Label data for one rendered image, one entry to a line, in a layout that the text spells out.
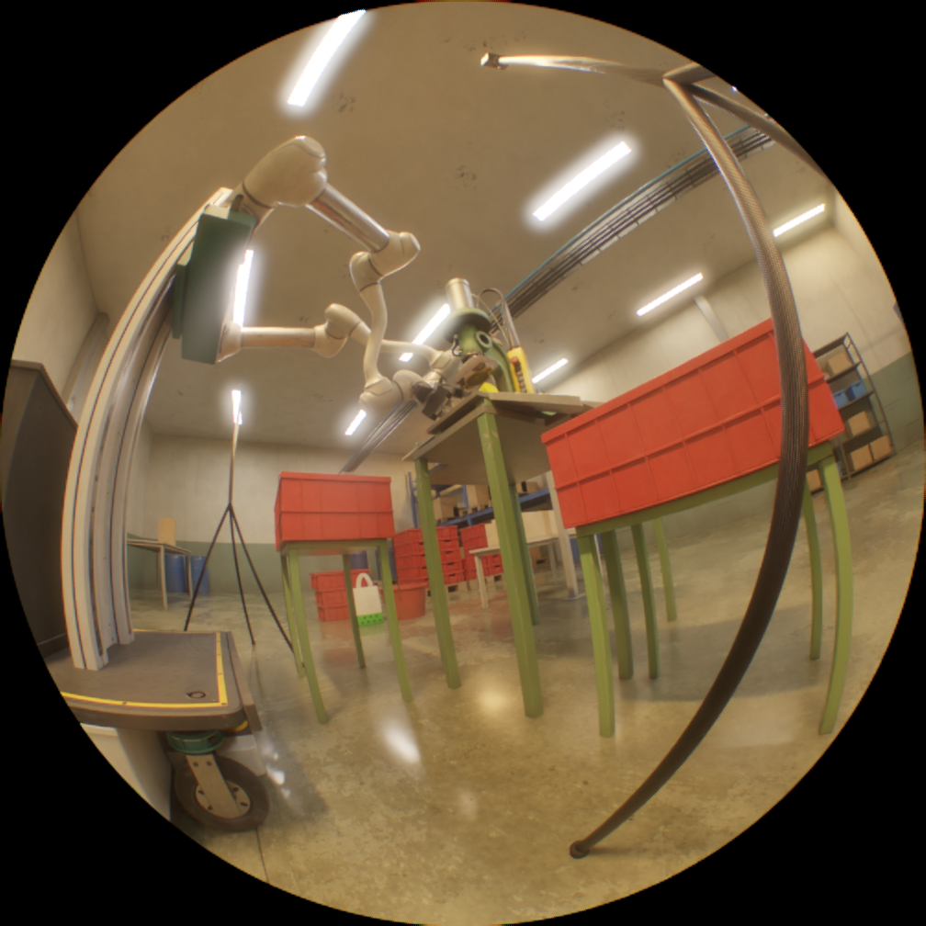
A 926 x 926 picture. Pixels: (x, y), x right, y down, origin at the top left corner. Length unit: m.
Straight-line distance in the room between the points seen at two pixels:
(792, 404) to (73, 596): 0.91
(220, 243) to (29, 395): 0.60
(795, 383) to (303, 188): 1.05
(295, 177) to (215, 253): 0.29
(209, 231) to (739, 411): 1.21
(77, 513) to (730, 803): 1.19
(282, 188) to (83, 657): 1.16
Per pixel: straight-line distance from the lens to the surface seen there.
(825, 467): 0.60
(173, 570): 8.31
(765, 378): 0.59
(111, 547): 0.97
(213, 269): 1.04
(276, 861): 0.70
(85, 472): 0.74
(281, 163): 0.99
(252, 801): 0.72
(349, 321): 1.51
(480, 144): 3.85
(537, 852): 0.63
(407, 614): 2.88
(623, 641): 1.07
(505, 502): 0.85
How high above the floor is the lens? 0.52
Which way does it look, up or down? 17 degrees up
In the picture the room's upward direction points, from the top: 9 degrees counter-clockwise
